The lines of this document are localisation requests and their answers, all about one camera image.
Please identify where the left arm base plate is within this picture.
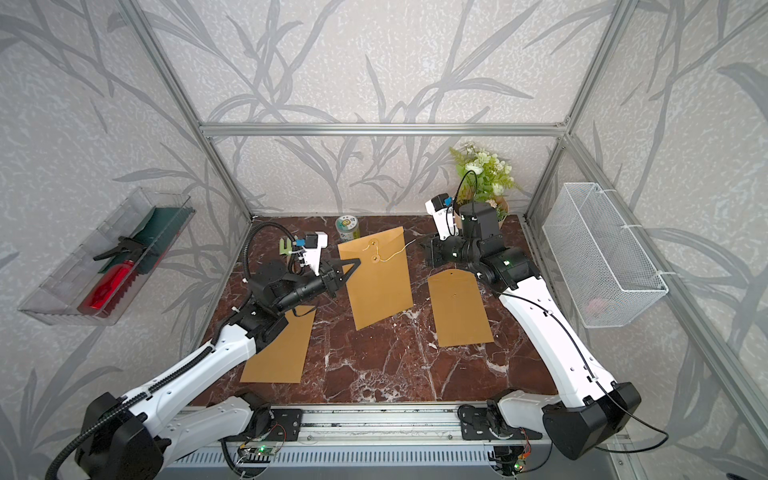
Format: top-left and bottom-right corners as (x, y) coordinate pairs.
(225, 408), (303, 442)

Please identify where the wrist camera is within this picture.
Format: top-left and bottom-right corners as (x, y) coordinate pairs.
(292, 232), (328, 276)
(425, 193), (458, 240)

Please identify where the kraft file bag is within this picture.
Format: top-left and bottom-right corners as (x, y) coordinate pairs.
(338, 226), (414, 330)
(428, 269), (494, 348)
(240, 305), (316, 384)

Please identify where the bag closure string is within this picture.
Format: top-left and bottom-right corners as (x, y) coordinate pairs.
(368, 239), (418, 264)

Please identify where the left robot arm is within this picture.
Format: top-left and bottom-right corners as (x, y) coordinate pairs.
(45, 258), (361, 479)

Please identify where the right circuit board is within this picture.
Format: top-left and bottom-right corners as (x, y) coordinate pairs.
(487, 445), (534, 478)

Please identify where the peach flower pot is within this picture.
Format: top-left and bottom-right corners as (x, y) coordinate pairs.
(494, 196), (509, 226)

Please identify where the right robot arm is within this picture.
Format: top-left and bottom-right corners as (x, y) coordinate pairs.
(423, 193), (641, 460)

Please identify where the left circuit board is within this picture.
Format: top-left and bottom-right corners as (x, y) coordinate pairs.
(235, 443), (284, 466)

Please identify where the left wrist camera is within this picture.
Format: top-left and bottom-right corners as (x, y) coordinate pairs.
(292, 232), (328, 276)

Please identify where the small labelled tin can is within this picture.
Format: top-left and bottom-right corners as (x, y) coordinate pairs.
(335, 215), (361, 242)

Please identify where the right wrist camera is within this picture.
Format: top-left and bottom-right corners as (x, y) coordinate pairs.
(425, 193), (458, 240)

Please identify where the circuit board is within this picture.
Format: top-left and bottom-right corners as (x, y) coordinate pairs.
(487, 445), (534, 478)
(235, 443), (284, 466)

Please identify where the green artificial plant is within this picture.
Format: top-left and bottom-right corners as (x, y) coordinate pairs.
(449, 143), (518, 201)

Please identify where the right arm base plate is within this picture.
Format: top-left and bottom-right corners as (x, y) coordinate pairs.
(456, 404), (543, 441)

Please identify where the green garden hand fork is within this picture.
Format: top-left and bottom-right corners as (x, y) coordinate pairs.
(279, 237), (296, 257)

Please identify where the green dustpan scoop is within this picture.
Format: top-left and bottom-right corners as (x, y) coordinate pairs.
(93, 207), (195, 275)

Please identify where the clear plastic wall bin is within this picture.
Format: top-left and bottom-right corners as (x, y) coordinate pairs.
(19, 188), (195, 326)

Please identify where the white wire mesh basket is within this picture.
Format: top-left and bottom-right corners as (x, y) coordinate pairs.
(543, 182), (668, 329)

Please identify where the aluminium front rail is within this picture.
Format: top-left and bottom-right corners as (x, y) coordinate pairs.
(122, 403), (631, 450)

